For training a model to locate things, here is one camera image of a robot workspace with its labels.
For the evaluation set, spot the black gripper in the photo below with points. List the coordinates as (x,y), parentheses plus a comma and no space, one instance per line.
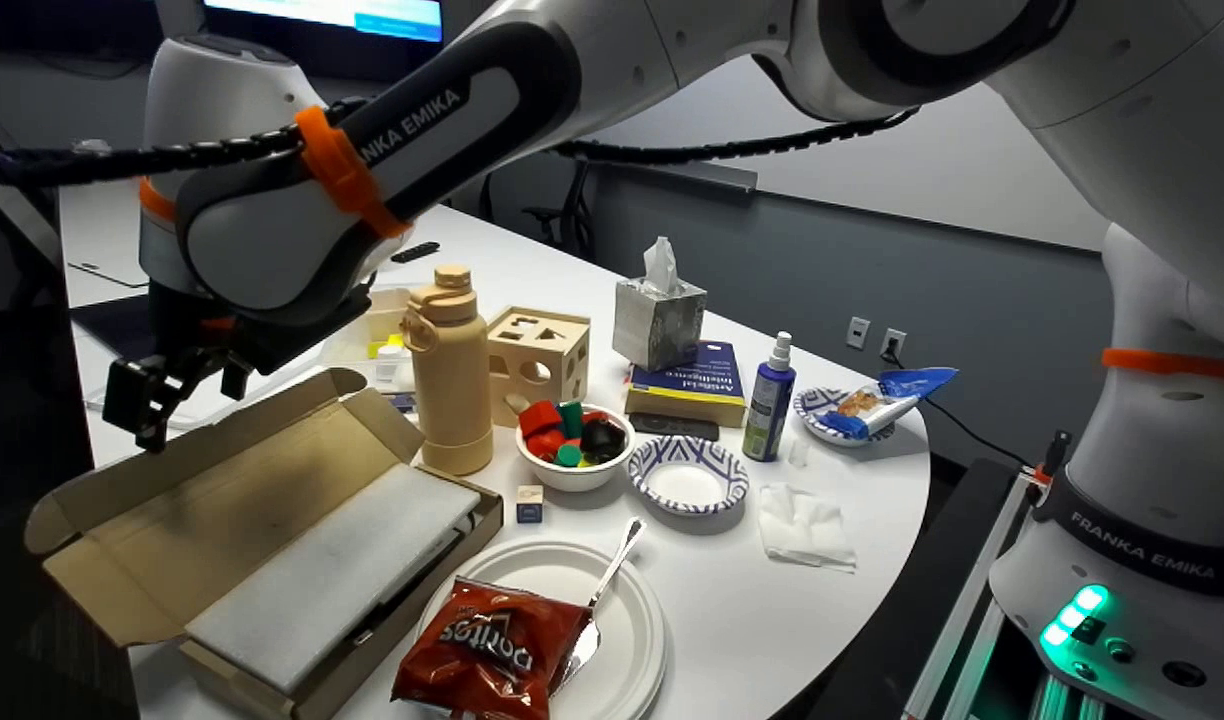
(194,352)

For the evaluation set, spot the brown cardboard box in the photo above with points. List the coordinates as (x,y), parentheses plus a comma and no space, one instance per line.
(253,504)

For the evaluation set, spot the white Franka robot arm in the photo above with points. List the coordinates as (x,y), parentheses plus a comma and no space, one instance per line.
(437,120)

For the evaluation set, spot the wooden shape sorter box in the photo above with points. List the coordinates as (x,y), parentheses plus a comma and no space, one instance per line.
(537,352)

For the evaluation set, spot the grey tissue box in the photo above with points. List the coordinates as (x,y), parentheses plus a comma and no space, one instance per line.
(658,322)

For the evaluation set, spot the dark flat laptop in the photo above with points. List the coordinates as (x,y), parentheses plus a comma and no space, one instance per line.
(106,324)

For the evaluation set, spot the small yellow object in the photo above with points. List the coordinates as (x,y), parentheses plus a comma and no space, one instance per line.
(393,345)

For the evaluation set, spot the white foam sheet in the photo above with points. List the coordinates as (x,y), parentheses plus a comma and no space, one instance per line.
(333,575)

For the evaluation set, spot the tan water bottle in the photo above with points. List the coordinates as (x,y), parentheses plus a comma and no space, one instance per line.
(452,372)

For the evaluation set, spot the small black pen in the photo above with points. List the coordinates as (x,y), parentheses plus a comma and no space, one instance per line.
(413,248)

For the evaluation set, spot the red toy block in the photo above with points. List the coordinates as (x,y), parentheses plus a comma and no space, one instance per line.
(541,416)
(546,445)

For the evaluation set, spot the small wooden cube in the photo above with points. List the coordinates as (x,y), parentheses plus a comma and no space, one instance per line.
(528,504)

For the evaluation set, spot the green toy block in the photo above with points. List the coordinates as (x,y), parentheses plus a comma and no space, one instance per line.
(574,416)
(568,457)

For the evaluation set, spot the white bowl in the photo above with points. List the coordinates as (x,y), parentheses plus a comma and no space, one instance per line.
(574,472)

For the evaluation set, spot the computer monitor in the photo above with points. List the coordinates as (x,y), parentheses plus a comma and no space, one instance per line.
(333,18)

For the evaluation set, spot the red Doritos chip bag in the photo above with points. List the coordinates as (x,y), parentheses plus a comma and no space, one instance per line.
(492,653)

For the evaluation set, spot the black office chair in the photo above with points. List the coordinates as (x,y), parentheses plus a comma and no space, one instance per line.
(546,203)

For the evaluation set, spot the black toy block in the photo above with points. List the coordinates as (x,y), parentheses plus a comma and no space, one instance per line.
(601,439)

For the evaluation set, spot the black handheld device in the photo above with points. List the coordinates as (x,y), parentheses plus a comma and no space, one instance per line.
(677,424)

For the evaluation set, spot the white paper plate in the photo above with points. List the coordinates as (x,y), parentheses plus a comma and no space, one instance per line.
(625,641)

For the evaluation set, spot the blue Artificial Intelligence book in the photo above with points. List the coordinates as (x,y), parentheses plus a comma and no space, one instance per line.
(693,370)

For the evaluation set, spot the white paper cupcake liner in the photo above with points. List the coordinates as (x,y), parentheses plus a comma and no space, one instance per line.
(684,482)

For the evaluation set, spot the blue spray bottle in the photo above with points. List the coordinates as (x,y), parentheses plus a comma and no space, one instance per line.
(769,406)

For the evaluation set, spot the blue patterned paper plate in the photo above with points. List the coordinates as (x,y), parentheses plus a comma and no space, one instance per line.
(818,420)

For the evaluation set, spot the clear plastic bag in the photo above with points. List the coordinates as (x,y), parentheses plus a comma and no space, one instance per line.
(805,524)

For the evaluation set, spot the blue white pretzel bag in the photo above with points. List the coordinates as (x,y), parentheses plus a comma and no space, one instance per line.
(894,403)

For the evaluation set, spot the white wall outlet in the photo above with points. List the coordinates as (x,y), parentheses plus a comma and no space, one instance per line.
(857,333)
(894,345)

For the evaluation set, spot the metal robot stand frame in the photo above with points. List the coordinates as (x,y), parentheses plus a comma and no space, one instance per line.
(966,603)

